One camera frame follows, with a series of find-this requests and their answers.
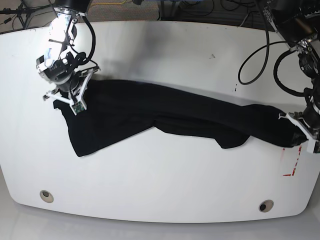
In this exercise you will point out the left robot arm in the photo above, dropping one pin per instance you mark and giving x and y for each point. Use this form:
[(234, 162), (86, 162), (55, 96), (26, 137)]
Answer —
[(297, 22)]

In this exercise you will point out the black graphic T-shirt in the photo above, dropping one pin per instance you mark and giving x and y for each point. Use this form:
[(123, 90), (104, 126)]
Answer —
[(119, 109)]

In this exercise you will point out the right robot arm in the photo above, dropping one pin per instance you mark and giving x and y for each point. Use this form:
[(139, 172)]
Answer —
[(60, 61)]

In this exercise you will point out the left table cable grommet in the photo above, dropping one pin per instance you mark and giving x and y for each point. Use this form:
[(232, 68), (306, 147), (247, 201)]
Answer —
[(46, 196)]

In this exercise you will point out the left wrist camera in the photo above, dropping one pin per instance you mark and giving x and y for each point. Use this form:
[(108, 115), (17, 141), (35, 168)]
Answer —
[(313, 147)]

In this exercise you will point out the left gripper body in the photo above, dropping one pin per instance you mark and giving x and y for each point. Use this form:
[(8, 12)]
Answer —
[(312, 134)]

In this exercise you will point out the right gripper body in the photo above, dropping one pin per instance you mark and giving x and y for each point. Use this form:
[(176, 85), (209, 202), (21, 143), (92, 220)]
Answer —
[(70, 88)]

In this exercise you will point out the right table cable grommet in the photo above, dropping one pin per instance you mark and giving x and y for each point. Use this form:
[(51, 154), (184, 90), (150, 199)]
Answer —
[(266, 206)]

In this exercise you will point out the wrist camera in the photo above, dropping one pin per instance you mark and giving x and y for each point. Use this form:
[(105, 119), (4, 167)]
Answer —
[(313, 147), (78, 107)]

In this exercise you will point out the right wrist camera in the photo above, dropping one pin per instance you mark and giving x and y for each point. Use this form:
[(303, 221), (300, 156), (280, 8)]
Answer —
[(78, 107)]

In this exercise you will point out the red tape rectangle marking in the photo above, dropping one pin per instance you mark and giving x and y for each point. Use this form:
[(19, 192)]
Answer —
[(289, 160)]

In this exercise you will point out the table cable grommet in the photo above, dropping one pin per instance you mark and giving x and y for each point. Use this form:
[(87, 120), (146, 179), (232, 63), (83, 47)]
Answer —
[(46, 196), (266, 206)]

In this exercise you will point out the black tripod stand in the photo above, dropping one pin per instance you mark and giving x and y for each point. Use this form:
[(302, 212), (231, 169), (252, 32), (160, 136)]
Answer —
[(23, 13)]

